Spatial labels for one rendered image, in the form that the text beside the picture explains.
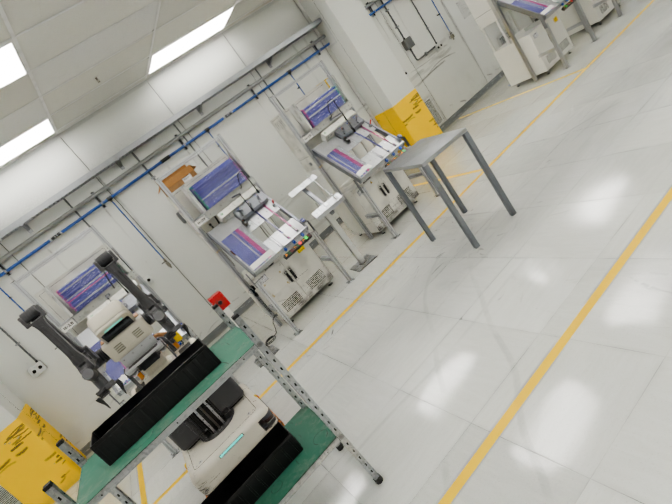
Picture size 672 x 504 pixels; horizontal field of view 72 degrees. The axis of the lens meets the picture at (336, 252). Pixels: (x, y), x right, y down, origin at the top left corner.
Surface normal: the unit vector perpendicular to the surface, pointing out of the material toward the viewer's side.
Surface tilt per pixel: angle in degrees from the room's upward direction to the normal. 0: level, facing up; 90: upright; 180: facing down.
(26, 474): 90
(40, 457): 90
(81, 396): 90
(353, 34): 90
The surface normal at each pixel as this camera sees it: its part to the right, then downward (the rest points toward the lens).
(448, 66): 0.44, 0.00
